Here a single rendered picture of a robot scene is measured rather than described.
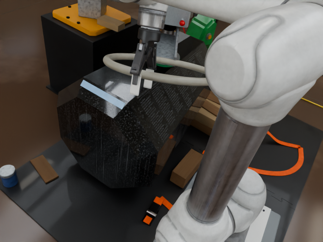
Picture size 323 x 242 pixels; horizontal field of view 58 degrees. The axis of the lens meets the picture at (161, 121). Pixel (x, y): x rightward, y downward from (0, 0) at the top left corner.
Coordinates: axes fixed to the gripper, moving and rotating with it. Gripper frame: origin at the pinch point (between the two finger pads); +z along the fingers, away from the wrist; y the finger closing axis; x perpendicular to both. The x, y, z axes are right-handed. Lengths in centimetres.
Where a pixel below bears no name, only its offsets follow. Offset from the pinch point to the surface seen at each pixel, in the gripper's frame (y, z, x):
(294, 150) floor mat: 179, 69, -97
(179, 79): 1.3, -5.5, -12.6
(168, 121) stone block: 70, 34, 2
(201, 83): 7.2, -4.7, -19.6
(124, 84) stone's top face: 61, 15, 31
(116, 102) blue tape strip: 48, 23, 29
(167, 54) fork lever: 54, -7, 6
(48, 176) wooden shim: 63, 95, 81
